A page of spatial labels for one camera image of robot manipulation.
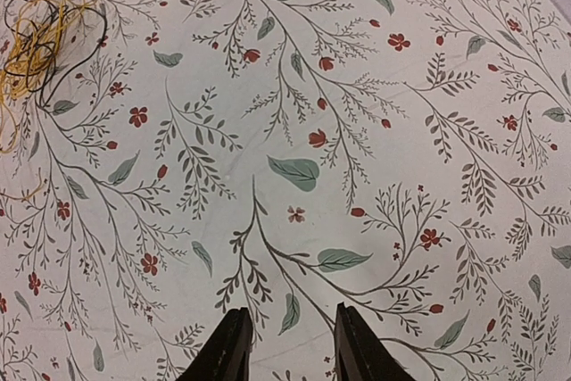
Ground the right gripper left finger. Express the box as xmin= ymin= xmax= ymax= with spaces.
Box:
xmin=176 ymin=307 xmax=253 ymax=381

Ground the black cable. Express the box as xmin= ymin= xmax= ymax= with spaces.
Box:
xmin=4 ymin=0 xmax=108 ymax=110

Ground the yellow cable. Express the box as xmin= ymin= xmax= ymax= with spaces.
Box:
xmin=0 ymin=0 xmax=97 ymax=203

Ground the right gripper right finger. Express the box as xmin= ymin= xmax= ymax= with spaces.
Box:
xmin=334 ymin=303 xmax=413 ymax=381

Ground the floral tablecloth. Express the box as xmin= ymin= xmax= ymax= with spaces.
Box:
xmin=1 ymin=0 xmax=570 ymax=380

